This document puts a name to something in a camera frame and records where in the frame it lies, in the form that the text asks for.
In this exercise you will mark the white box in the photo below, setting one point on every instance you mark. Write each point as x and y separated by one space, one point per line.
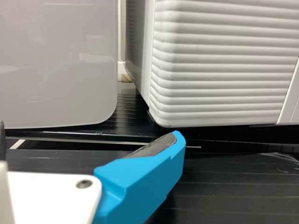
58 58

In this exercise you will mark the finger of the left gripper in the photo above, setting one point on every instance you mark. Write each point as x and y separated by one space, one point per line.
2 140

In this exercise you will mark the incubator door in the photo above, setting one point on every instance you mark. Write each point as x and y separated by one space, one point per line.
222 70

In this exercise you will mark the black platform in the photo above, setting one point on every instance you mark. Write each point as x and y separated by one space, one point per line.
233 186
130 112

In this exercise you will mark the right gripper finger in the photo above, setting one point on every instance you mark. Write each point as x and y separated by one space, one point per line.
144 177

